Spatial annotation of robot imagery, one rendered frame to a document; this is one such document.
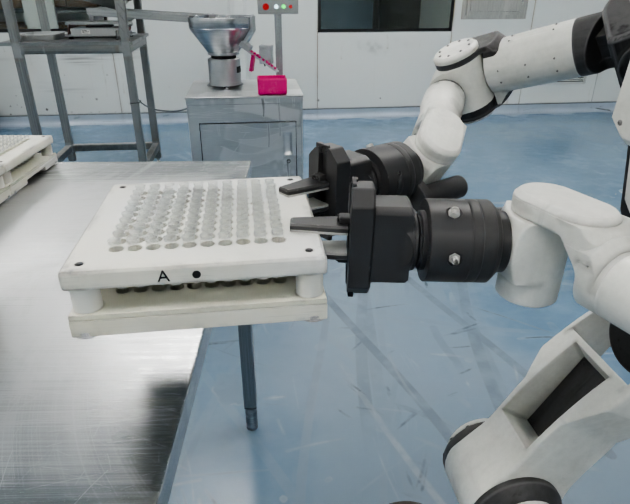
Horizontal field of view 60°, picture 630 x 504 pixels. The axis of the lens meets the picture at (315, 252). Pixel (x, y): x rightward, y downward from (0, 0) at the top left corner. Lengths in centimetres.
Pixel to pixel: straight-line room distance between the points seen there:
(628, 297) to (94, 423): 53
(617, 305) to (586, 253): 5
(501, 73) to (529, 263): 49
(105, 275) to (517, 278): 40
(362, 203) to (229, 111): 253
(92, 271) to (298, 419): 144
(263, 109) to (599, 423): 249
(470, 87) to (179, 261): 65
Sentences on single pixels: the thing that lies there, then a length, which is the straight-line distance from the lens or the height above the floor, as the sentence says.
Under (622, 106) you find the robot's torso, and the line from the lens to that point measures 83.
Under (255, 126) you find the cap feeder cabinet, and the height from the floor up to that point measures 60.
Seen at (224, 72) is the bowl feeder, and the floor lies 85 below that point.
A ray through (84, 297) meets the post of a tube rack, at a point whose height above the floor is 105.
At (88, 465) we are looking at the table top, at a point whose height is 89.
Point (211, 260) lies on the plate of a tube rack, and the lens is 51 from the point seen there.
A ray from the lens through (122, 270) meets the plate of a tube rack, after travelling 52.
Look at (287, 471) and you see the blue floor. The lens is 175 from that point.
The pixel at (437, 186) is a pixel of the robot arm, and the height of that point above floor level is 105.
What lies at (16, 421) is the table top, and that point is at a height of 89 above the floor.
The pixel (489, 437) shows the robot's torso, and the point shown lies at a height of 67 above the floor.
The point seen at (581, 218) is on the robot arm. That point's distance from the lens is 55.
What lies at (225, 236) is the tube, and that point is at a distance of 54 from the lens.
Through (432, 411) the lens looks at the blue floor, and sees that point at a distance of 196.
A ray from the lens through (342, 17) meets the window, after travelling 588.
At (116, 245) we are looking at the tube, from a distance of 55.
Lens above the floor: 131
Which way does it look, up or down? 27 degrees down
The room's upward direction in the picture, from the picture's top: straight up
